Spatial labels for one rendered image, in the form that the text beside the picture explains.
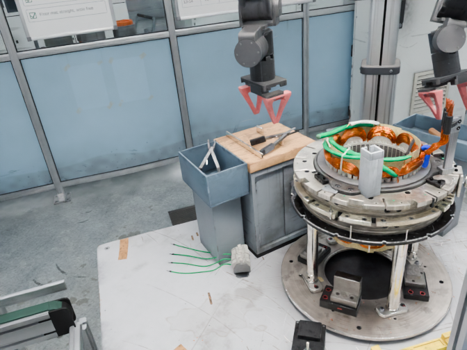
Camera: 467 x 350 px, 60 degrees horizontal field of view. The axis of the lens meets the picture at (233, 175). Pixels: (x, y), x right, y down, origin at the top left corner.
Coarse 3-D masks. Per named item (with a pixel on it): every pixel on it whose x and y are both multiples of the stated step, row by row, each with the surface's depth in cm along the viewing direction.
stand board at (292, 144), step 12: (240, 132) 112; (252, 132) 111; (264, 132) 110; (276, 132) 110; (228, 144) 105; (264, 144) 103; (288, 144) 102; (300, 144) 102; (240, 156) 99; (252, 156) 98; (264, 156) 98; (276, 156) 98; (288, 156) 100; (252, 168) 95; (264, 168) 97
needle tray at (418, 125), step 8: (408, 120) 111; (416, 120) 113; (424, 120) 111; (432, 120) 109; (440, 120) 108; (408, 128) 104; (416, 128) 113; (424, 128) 112; (440, 128) 109; (464, 128) 103; (416, 136) 103; (424, 136) 102; (432, 136) 100; (464, 136) 104; (464, 144) 94; (456, 152) 96; (464, 152) 95; (456, 160) 99; (464, 160) 96; (464, 168) 103; (456, 200) 107; (456, 208) 109; (456, 216) 111; (456, 224) 113
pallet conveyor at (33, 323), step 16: (32, 288) 104; (48, 288) 105; (64, 288) 107; (0, 304) 103; (48, 304) 103; (64, 304) 105; (0, 320) 100; (16, 320) 100; (32, 320) 100; (48, 320) 102; (64, 320) 104; (80, 320) 110; (0, 336) 100; (16, 336) 101; (32, 336) 103; (48, 336) 104; (80, 336) 102
